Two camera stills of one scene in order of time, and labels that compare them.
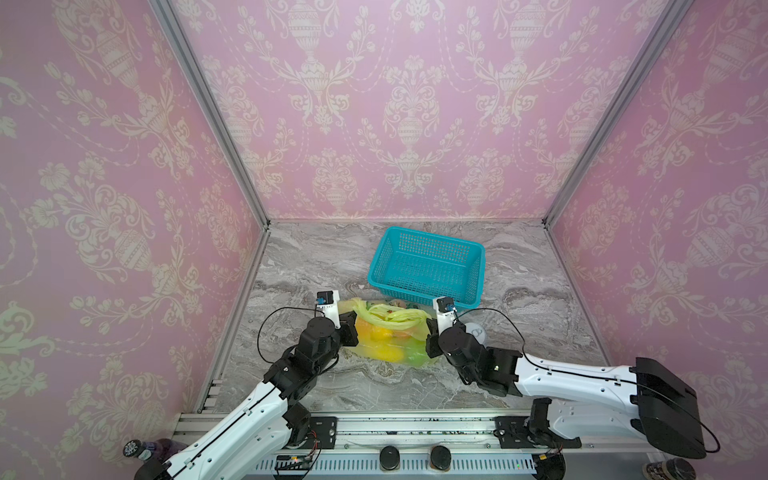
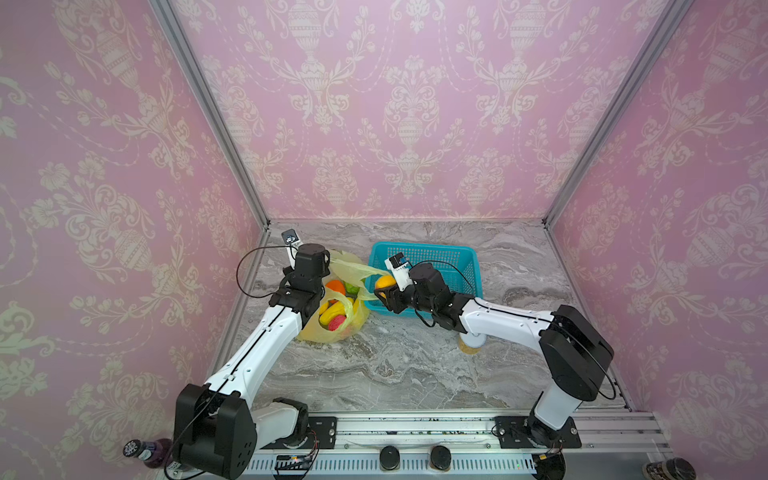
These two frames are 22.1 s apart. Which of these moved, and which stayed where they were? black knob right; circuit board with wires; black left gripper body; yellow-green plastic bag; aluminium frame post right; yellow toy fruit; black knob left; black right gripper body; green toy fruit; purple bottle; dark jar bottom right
Moved: yellow-green plastic bag; black right gripper body; green toy fruit; black left gripper body; yellow toy fruit
Stayed: purple bottle; black knob right; aluminium frame post right; circuit board with wires; black knob left; dark jar bottom right
